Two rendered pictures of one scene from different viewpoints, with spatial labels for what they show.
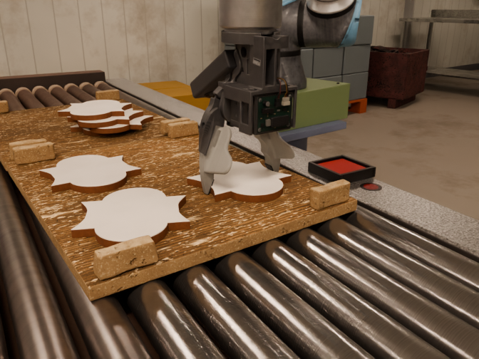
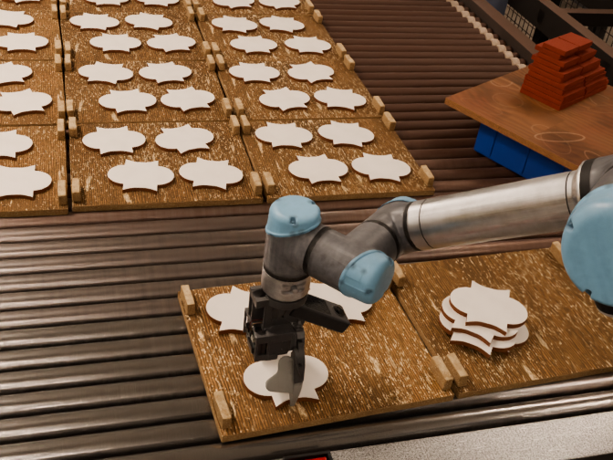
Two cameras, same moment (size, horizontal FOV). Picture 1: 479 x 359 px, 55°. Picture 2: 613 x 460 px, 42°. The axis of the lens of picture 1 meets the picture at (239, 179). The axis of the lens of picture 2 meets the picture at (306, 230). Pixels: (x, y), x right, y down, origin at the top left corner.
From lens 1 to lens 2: 1.44 m
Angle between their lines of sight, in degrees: 86
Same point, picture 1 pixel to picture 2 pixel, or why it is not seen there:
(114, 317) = (161, 303)
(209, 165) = not seen: hidden behind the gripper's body
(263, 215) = (221, 372)
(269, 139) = (289, 373)
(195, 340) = (129, 323)
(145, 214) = (237, 314)
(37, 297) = (192, 282)
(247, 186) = (261, 371)
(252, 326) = (126, 342)
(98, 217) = (243, 296)
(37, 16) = not seen: outside the picture
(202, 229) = (216, 339)
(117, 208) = not seen: hidden behind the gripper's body
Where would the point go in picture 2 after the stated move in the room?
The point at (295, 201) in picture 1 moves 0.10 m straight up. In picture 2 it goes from (236, 398) to (240, 354)
